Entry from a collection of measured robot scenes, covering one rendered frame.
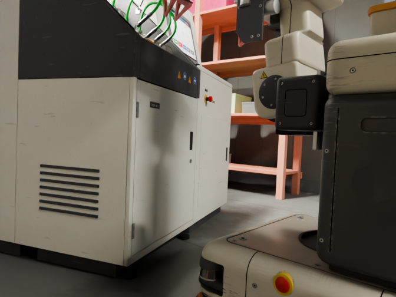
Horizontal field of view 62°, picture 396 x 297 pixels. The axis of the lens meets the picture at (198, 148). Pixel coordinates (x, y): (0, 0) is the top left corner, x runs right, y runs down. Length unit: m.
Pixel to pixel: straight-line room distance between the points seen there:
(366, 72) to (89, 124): 0.99
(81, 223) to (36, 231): 0.25
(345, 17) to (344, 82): 3.19
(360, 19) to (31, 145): 3.29
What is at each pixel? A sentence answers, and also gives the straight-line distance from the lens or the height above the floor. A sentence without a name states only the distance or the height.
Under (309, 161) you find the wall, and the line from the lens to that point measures 3.88.
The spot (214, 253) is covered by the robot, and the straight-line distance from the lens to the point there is 0.97.
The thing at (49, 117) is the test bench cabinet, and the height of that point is 0.63.
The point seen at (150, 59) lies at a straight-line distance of 1.40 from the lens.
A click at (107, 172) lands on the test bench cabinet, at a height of 0.42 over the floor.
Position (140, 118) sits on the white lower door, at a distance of 1.31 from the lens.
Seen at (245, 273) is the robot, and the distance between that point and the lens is 0.92.
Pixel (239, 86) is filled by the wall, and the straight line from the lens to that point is 4.40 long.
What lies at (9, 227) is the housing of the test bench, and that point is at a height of 0.14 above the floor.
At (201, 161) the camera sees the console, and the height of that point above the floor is 0.43.
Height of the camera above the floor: 0.58
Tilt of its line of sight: 2 degrees down
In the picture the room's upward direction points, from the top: 2 degrees clockwise
